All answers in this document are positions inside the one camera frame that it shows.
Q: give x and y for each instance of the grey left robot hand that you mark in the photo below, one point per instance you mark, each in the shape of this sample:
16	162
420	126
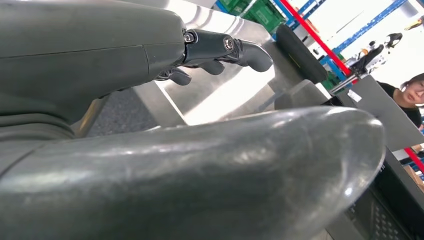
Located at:
198	182

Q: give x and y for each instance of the stainless steel workbench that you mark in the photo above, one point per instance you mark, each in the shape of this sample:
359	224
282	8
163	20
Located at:
232	96

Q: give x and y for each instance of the blue metal shelf rack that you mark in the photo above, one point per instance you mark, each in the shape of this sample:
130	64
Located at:
364	26

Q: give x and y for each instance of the black open equipment case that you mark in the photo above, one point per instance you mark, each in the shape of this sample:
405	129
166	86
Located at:
298	53

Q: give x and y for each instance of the green plastic crate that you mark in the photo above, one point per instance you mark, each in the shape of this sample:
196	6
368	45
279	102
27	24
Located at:
233	5
265	15

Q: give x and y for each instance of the red barrier belt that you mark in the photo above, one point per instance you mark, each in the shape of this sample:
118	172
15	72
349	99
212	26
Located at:
314	36

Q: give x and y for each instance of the grey laptop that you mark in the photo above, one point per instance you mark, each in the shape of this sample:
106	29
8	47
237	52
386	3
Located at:
381	112

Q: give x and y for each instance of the large black plastic panel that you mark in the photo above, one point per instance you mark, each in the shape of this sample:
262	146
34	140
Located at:
397	198

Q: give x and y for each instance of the person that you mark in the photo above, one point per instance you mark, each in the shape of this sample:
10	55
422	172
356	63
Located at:
410	96

